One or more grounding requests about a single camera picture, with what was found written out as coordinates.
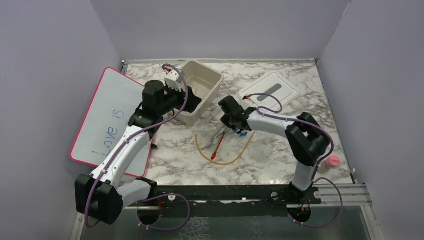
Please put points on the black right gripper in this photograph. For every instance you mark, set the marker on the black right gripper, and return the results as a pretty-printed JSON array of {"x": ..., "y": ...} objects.
[{"x": 224, "y": 119}]

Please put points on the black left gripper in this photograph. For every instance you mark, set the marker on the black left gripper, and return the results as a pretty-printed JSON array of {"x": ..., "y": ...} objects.
[{"x": 192, "y": 101}]

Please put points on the metal crucible tongs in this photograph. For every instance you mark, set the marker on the metal crucible tongs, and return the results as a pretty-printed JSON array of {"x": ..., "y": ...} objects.
[{"x": 221, "y": 132}]

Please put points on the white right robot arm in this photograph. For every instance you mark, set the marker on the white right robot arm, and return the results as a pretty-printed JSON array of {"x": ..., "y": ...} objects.
[{"x": 310, "y": 144}]

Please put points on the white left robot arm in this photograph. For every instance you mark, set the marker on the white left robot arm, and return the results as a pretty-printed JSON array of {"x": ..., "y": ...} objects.
[{"x": 99, "y": 194}]

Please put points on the blue-capped test tube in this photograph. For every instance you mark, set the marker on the blue-capped test tube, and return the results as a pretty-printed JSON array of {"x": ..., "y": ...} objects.
[{"x": 239, "y": 139}]

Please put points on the yellow rubber tube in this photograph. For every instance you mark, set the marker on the yellow rubber tube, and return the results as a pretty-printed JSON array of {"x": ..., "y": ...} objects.
[{"x": 227, "y": 154}]

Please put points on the beige plastic bin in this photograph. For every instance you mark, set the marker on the beige plastic bin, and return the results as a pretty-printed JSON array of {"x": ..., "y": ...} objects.
[{"x": 205, "y": 83}]

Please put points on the red rainbow measuring spoon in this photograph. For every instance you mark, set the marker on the red rainbow measuring spoon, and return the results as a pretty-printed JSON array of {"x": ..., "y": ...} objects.
[{"x": 214, "y": 154}]

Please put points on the pink-framed whiteboard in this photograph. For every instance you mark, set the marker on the pink-framed whiteboard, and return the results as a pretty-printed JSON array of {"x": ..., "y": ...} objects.
[{"x": 113, "y": 103}]

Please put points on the white bin lid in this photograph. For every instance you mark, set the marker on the white bin lid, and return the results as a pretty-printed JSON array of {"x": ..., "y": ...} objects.
[{"x": 274, "y": 84}]

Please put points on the pink-capped small bottle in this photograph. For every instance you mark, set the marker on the pink-capped small bottle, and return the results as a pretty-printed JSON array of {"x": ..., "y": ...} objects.
[{"x": 329, "y": 164}]

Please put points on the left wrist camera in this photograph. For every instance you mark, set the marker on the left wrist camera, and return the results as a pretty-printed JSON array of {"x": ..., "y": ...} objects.
[{"x": 173, "y": 79}]

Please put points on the black table edge rail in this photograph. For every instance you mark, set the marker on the black table edge rail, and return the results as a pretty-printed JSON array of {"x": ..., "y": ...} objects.
[{"x": 220, "y": 201}]

